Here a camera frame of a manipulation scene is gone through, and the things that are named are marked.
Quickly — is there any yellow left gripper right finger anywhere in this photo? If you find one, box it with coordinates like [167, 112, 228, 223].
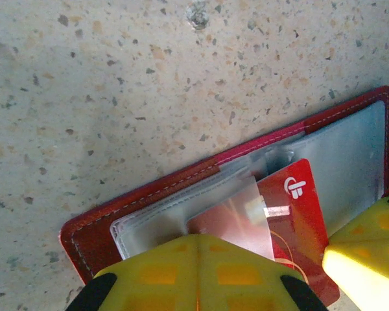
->
[199, 233, 328, 311]

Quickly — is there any red leather card holder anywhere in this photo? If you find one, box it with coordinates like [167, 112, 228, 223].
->
[60, 84, 389, 292]

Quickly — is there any red credit card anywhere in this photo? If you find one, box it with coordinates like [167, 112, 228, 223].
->
[185, 157, 341, 307]

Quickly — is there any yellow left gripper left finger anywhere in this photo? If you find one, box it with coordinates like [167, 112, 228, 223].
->
[64, 233, 200, 311]

